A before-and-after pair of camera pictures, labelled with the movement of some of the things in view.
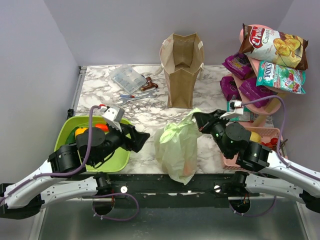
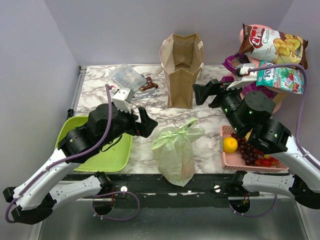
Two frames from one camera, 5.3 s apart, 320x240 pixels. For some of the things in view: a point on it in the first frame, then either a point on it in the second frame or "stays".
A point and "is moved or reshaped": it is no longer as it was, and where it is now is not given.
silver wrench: [152, 93] stays
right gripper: [203, 119] to [212, 88]
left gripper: [137, 140] to [144, 128]
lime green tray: [116, 163] stays
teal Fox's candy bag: [281, 77] stays
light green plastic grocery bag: [176, 148] is moved or reshaped
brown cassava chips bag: [274, 47] stays
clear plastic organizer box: [127, 77] stays
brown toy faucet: [150, 84] stays
